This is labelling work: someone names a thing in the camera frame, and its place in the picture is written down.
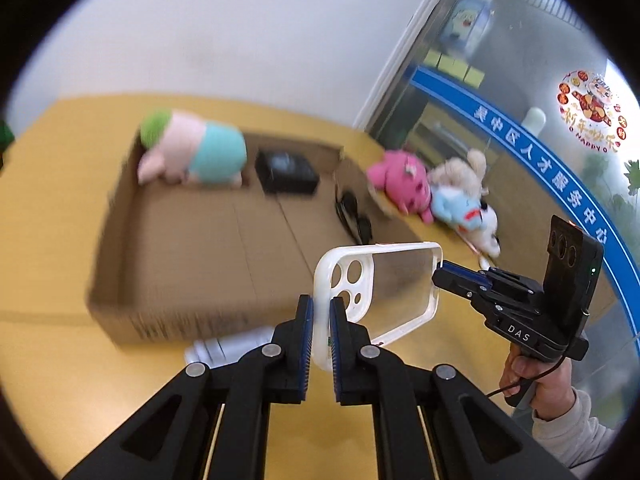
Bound clear white phone case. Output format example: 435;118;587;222
312;242;445;373

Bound cartoon poster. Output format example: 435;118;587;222
440;0;493;56

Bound pink plush toy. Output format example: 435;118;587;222
366;149;435;225

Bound glass partition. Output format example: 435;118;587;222
355;0;640;341

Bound black box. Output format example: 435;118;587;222
255;150;321;196

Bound round red window sticker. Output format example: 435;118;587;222
556;70;630;153

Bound black cable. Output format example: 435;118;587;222
487;355;568;398

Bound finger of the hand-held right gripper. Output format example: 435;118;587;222
441;261;501;287
432;270;490;302

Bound cardboard box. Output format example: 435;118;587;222
87;130;426;348

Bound beige plush toy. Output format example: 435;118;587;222
429;150;488;196

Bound pink and blue pig plush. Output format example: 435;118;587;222
136;110;248;186

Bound green plush toy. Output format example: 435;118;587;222
139;110;173;148

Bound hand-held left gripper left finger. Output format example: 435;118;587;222
62;294;316;480

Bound black sunglasses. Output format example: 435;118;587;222
334;187;373;243

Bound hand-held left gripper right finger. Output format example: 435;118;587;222
327;297;581;480

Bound white paper item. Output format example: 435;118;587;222
185;325;276;366

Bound person's right forearm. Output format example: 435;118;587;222
530;402;617;467

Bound person's right hand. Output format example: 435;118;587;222
500;350;576;421

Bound blue and white plush toy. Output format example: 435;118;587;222
430;185;502;256

